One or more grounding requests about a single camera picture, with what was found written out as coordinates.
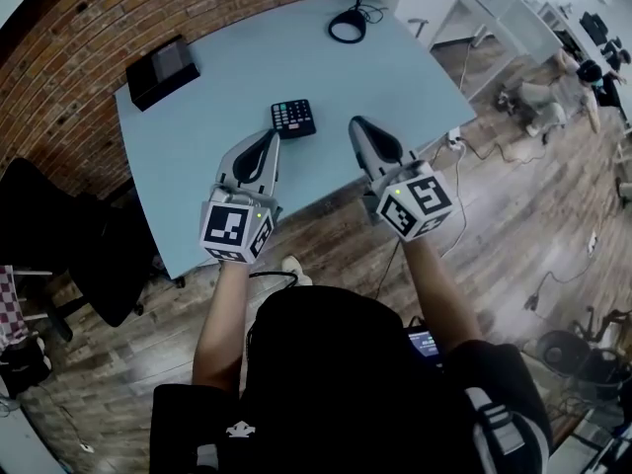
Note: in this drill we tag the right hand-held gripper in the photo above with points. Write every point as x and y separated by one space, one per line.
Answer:
419 195

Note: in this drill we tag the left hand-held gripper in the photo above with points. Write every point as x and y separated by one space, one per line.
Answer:
227 227

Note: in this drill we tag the black calculator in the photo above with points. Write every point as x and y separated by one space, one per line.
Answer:
293 119

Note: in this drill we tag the person's right forearm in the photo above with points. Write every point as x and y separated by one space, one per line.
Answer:
439 294

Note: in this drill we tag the person's left forearm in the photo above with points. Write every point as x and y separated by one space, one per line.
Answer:
222 324

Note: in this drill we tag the white power strip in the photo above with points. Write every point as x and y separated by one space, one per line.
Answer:
454 138

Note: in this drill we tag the person's white shoe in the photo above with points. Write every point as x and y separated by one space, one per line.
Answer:
296 269

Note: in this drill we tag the black box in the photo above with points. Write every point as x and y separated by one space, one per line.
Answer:
160 74

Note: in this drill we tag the black desk lamp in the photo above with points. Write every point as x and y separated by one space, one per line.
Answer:
348 27

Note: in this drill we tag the black device with screen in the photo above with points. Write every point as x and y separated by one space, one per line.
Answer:
423 347

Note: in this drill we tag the black office chair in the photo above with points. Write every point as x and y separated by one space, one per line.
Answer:
64 245

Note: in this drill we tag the person's black shirt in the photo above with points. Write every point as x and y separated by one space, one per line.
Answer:
345 393

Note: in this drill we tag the black round container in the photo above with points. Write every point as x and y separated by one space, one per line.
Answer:
558 353

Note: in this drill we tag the checkered cloth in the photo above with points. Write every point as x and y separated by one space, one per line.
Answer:
9 304

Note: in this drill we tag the black bag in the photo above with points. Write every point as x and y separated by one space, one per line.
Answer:
22 368

